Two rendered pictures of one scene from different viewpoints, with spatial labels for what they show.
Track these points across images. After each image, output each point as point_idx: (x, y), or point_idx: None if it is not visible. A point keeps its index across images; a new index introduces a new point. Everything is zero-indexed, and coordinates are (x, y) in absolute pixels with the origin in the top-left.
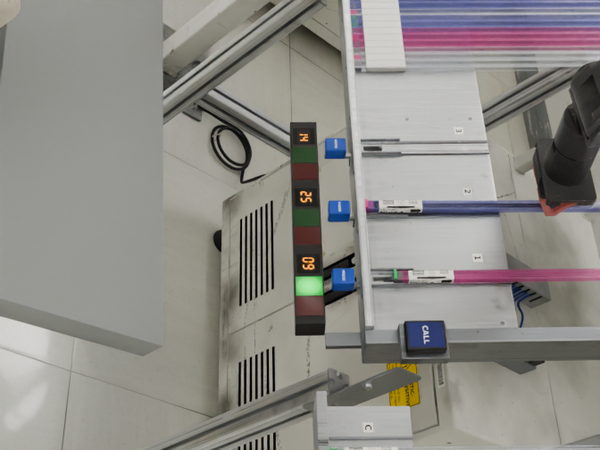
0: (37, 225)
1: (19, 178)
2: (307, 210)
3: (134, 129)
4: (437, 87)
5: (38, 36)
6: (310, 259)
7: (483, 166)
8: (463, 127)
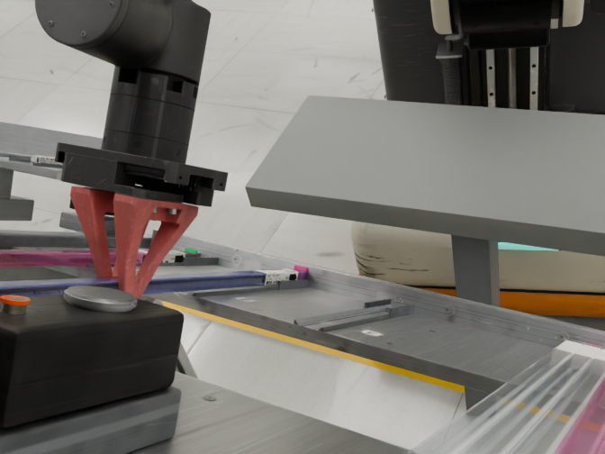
0: (351, 120)
1: (389, 113)
2: None
3: (452, 188)
4: (494, 359)
5: (531, 127)
6: None
7: (275, 314)
8: (374, 336)
